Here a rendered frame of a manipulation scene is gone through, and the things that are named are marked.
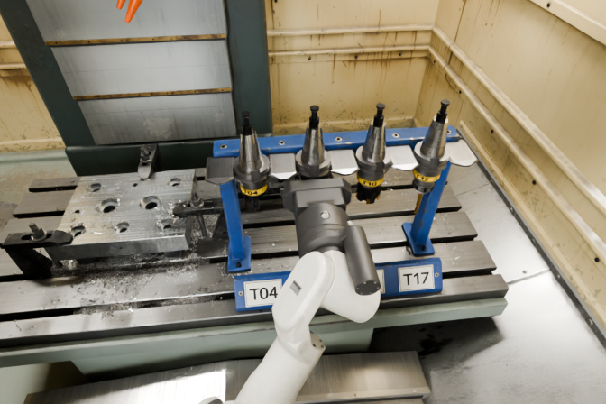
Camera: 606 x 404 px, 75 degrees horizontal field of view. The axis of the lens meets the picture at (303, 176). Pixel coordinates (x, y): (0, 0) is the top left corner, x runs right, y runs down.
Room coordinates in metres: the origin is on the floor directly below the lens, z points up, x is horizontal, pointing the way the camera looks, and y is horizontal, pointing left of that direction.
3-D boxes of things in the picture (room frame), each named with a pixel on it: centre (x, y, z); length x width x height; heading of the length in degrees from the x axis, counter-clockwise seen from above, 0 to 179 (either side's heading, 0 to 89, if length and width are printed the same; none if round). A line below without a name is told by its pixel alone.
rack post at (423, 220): (0.63, -0.29, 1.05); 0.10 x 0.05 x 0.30; 6
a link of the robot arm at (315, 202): (0.45, -0.03, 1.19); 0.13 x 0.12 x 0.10; 96
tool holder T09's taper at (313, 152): (0.55, -0.02, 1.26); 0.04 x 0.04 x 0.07
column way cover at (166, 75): (1.06, 0.45, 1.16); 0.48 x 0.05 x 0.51; 96
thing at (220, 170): (0.53, 0.15, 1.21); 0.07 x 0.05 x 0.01; 6
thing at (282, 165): (0.54, 0.04, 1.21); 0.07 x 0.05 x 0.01; 6
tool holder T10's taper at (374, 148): (0.56, -0.13, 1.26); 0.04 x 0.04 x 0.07
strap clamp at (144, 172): (0.82, 0.42, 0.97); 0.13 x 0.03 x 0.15; 6
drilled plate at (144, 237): (0.67, 0.42, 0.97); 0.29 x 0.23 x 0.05; 96
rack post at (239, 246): (0.59, 0.15, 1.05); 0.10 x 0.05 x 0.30; 6
